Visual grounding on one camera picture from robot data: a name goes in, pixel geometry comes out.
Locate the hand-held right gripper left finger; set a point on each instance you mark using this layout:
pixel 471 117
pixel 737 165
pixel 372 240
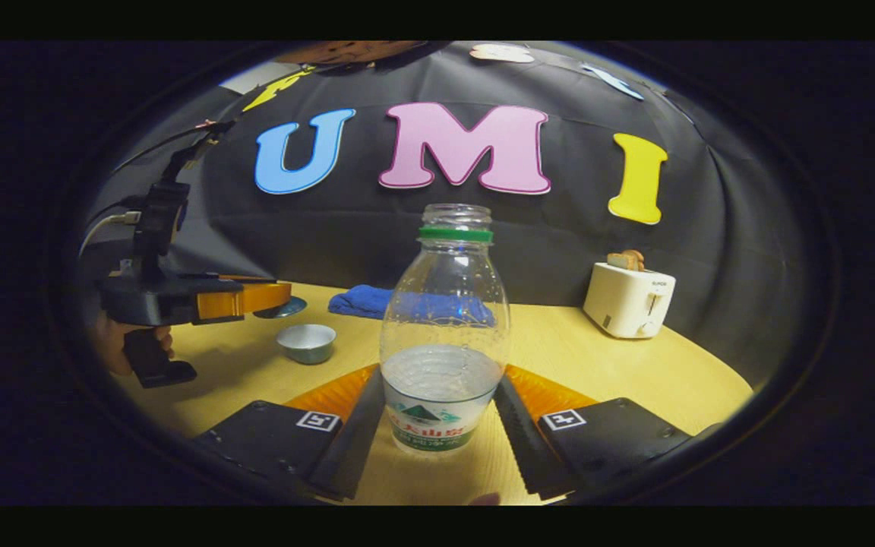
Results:
pixel 358 448

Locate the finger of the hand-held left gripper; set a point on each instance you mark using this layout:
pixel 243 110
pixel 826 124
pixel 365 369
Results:
pixel 240 302
pixel 255 280

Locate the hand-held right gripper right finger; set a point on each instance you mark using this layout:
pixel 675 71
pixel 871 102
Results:
pixel 525 448

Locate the teal teacup lid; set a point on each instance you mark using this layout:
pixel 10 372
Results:
pixel 289 308

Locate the silver teacup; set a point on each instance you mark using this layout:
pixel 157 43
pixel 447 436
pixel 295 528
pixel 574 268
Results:
pixel 306 343

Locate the clear plastic water bottle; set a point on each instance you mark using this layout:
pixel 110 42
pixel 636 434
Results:
pixel 443 380

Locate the blue towel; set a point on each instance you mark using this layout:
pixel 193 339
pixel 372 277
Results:
pixel 354 302

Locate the white toaster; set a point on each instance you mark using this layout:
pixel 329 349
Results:
pixel 627 300

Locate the black backdrop cloth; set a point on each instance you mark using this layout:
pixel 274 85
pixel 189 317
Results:
pixel 559 251

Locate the pale toast slice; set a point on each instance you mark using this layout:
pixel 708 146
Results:
pixel 618 261

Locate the brown toast slice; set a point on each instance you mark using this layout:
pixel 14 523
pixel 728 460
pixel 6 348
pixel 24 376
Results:
pixel 636 258

